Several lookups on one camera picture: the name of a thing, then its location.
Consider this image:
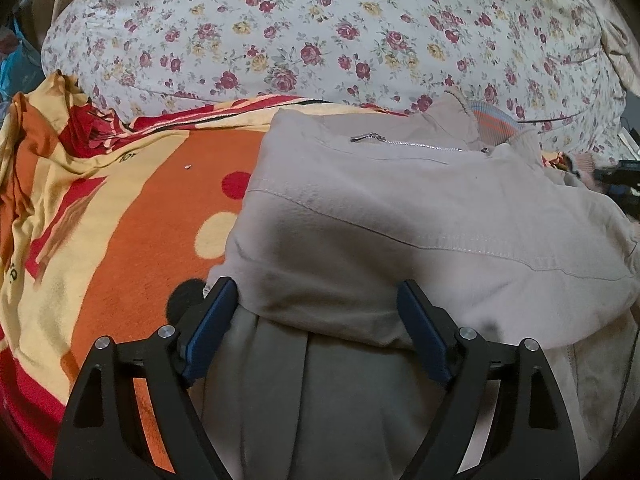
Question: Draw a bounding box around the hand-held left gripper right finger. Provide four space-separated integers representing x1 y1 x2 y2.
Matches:
396 279 581 480

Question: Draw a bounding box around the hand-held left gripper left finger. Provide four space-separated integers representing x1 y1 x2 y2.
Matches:
51 276 238 480

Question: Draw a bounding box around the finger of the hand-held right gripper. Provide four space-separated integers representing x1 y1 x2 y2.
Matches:
593 159 640 185

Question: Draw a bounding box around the beige zip jacket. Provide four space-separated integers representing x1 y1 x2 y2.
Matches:
192 87 640 480

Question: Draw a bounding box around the pink fluffy cloth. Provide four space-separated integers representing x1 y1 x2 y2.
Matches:
567 154 606 183

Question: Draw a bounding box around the orange red printed blanket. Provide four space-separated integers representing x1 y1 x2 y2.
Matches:
0 72 571 466

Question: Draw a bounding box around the beige cloth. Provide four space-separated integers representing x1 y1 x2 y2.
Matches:
560 0 640 98

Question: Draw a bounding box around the floral quilt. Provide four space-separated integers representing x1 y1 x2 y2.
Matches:
40 0 640 157

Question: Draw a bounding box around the blue plastic bag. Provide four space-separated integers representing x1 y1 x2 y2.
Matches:
0 15 42 103

